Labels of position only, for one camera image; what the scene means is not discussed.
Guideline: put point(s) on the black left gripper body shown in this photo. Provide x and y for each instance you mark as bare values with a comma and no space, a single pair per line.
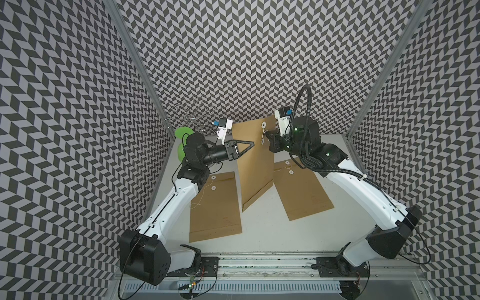
219,153

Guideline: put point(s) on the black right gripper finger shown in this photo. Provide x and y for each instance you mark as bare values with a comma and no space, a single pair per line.
275,148
272,136

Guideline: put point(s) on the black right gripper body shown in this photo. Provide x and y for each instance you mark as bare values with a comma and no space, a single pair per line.
288,144

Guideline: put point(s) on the brown file bag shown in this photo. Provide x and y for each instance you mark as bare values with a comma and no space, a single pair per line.
215,211
300,191
256,166

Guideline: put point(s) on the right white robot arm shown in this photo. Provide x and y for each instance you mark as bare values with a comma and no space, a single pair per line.
394,222

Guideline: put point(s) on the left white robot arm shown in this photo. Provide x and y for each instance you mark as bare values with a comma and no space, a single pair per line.
142,251

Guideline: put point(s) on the green plastic goblet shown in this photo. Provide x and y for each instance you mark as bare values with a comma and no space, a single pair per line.
182,133

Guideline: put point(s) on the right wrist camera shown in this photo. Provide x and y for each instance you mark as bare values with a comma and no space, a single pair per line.
283,117

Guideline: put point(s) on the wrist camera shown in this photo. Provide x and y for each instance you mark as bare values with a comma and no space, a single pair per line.
283,117
223,126

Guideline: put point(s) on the metal wire cup rack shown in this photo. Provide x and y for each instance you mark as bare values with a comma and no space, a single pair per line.
194,114

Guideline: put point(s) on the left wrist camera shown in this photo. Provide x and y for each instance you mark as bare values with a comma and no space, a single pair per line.
223,126

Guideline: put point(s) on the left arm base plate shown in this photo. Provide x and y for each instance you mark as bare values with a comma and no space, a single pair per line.
204,266

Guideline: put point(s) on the aluminium front rail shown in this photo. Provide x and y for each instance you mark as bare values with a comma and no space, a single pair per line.
297,266

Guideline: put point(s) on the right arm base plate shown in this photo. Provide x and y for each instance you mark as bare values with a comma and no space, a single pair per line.
334,267

